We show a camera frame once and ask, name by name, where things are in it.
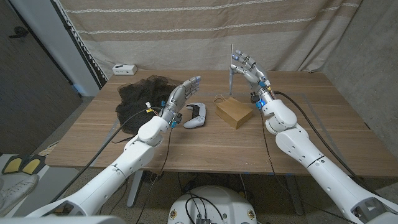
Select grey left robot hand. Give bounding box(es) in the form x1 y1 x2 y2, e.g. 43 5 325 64
160 75 202 128

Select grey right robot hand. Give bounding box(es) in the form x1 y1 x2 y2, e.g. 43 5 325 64
229 49 276 110

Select grey orange-handled scissors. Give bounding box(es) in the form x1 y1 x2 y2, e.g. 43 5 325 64
228 43 234 96

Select white game controller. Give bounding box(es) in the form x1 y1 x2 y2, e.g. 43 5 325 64
183 102 207 129

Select black mesh netting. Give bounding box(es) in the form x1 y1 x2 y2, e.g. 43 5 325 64
115 74 184 135

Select brown paper bag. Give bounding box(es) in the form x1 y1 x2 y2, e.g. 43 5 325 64
213 94 254 130

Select striped beige curtain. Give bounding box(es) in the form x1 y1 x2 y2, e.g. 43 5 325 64
58 0 363 80

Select white power strip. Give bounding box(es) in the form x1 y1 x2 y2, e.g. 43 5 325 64
112 63 138 76

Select white table leg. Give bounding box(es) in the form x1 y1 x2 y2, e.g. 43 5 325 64
126 174 144 208

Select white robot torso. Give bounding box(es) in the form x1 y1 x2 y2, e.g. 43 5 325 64
167 185 257 224

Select grey table leg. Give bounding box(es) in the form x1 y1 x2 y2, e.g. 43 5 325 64
284 174 304 216

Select yellow black foot pad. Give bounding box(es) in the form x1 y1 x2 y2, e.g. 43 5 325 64
1 156 24 175
20 155 47 175

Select white sneaker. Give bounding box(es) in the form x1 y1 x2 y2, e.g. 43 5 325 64
0 173 39 215

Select thin braided left arm cable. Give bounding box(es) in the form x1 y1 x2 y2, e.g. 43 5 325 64
136 126 173 224

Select thin braided arm cable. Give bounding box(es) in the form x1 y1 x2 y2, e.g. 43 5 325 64
136 126 173 224
260 110 356 224

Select thin braided right arm cable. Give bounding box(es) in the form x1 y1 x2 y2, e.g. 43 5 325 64
260 110 356 224

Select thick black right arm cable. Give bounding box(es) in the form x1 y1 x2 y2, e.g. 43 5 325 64
273 90 374 194

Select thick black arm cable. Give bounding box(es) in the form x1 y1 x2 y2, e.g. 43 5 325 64
49 107 162 203
273 90 374 194

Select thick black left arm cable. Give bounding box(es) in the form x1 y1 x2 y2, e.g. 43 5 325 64
49 107 162 203

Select black torso cable loop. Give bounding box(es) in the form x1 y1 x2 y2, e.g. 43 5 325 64
185 192 225 222

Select black curtain frame bar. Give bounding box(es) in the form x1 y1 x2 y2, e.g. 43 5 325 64
51 0 108 90

